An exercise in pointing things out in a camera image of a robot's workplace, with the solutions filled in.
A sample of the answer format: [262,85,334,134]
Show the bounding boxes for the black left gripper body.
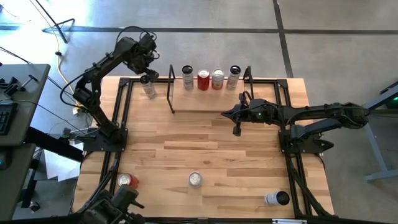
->
[126,32,159,72]

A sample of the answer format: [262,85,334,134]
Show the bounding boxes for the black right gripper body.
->
[241,99,280,124]

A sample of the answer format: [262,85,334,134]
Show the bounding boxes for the slim pinkish white beverage can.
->
[226,65,243,91]

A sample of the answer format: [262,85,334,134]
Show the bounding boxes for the whitish standard beverage can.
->
[211,68,225,91]

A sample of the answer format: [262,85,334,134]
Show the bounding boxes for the red cola can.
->
[117,172,140,189]
[197,68,211,91]

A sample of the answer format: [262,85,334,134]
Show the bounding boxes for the silver beverage can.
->
[187,171,203,189]

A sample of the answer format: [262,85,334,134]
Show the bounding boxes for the small black power box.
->
[58,126,98,141]

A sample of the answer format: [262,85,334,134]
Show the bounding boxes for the black tripod stand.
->
[33,0,76,44]

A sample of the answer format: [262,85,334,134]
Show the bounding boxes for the white label strip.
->
[272,218,308,224]

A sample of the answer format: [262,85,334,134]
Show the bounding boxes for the black metal rod tool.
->
[20,73,40,90]

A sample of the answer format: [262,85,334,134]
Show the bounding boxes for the dark grey desk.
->
[0,63,52,147]
[0,142,37,220]

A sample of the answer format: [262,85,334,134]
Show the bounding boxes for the white paper sheets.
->
[43,142,85,183]

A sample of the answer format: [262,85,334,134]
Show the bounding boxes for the grey blue metal cart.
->
[341,80,398,183]

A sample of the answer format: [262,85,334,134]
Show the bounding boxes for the black keyboard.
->
[0,101,19,136]

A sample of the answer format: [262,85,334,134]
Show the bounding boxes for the black computer mouse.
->
[0,151,11,171]

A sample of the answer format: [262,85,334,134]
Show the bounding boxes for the black aluminium table frame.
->
[73,76,335,218]

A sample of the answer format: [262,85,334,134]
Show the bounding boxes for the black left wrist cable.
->
[116,26,160,62]

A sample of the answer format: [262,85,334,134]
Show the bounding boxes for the wooden shelf black metal frame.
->
[166,64,254,115]

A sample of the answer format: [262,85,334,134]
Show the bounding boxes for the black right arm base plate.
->
[278,129,335,156]

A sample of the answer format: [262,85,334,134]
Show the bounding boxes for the yellow cable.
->
[29,0,86,114]

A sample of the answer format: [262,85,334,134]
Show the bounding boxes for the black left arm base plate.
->
[83,127,128,152]

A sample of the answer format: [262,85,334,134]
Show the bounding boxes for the black bracket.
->
[0,76,27,97]

